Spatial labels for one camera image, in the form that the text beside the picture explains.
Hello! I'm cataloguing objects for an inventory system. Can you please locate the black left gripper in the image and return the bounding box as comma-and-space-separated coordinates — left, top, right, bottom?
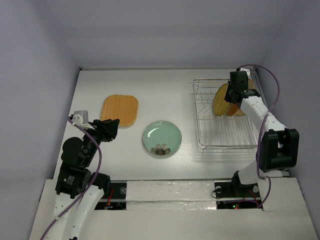
82, 117, 120, 166

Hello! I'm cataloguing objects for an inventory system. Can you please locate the round orange woven plate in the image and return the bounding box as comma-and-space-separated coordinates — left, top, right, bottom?
225, 103, 239, 117

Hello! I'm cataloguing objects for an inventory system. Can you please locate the yellow green woven plate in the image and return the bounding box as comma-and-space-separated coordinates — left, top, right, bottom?
213, 84, 230, 116

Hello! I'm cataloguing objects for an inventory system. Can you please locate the beige wooden patterned plate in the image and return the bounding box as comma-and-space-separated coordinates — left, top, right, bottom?
236, 78, 255, 117

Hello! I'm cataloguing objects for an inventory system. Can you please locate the square orange woven plate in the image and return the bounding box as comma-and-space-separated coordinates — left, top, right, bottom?
100, 94, 139, 127

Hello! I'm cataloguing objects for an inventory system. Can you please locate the green ceramic flower plate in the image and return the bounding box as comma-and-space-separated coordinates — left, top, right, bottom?
142, 120, 183, 158

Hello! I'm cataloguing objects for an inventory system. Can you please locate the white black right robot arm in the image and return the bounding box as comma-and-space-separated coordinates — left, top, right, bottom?
224, 68, 300, 196

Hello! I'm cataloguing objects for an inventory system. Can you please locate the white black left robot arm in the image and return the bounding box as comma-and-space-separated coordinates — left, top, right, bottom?
42, 114, 120, 240

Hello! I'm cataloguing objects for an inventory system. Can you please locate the white foam front board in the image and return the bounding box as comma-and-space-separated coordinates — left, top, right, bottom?
125, 180, 217, 211

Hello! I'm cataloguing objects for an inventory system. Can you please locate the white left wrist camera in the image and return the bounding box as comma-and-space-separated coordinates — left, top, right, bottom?
70, 110, 89, 128

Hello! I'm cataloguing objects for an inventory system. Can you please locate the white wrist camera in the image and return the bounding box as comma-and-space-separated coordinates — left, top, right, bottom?
236, 66, 251, 77
70, 110, 89, 128

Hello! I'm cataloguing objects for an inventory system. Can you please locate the aluminium table side rail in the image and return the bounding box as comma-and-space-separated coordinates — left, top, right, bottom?
250, 66, 269, 108

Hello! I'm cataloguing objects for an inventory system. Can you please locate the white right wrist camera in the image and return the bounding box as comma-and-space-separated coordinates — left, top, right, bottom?
236, 66, 251, 77

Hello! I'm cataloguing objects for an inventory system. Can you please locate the metal wire dish rack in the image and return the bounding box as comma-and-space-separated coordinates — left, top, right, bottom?
192, 78, 258, 153

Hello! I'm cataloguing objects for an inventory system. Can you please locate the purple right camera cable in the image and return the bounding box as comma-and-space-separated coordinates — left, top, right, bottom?
236, 64, 281, 209

